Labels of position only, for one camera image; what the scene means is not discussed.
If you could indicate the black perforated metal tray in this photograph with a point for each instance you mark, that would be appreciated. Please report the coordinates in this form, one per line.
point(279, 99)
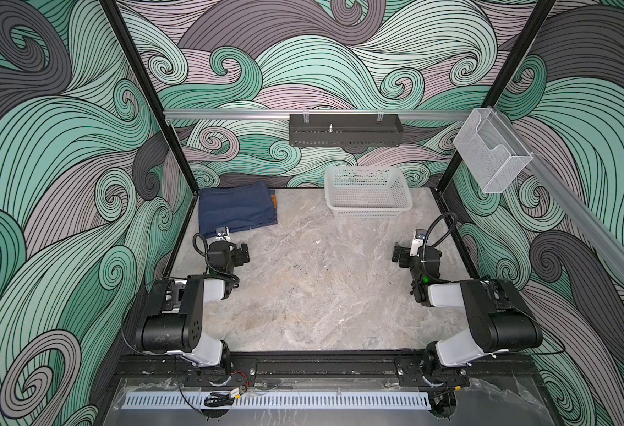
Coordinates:
point(345, 130)

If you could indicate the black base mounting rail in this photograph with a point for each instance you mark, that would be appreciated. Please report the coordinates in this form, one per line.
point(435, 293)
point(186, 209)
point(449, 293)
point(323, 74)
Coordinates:
point(418, 368)

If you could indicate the clear plastic wall bin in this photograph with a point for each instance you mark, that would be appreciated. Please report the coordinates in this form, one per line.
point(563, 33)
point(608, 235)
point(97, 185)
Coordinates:
point(492, 150)

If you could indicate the white perforated plastic basket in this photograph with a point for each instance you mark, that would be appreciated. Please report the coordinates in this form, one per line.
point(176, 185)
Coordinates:
point(366, 192)

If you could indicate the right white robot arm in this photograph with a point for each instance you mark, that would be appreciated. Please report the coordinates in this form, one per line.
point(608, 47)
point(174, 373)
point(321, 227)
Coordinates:
point(497, 318)

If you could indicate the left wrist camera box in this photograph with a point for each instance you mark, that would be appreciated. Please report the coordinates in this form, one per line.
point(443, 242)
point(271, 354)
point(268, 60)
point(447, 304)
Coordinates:
point(222, 234)

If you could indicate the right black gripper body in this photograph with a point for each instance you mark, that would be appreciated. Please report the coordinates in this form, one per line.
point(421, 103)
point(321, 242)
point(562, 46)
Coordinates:
point(412, 271)

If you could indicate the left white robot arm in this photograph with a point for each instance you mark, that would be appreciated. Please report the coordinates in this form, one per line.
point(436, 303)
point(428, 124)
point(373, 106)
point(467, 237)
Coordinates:
point(172, 320)

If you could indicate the dark blue denim trousers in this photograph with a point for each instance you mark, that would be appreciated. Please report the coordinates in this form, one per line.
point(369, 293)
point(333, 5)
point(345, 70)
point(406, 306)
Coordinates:
point(240, 209)

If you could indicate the white slotted cable duct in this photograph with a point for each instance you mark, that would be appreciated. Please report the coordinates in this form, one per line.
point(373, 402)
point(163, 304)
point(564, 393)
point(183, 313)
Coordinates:
point(284, 400)

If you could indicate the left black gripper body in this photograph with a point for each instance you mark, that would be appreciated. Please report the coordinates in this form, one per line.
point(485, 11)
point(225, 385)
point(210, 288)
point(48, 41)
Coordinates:
point(231, 256)

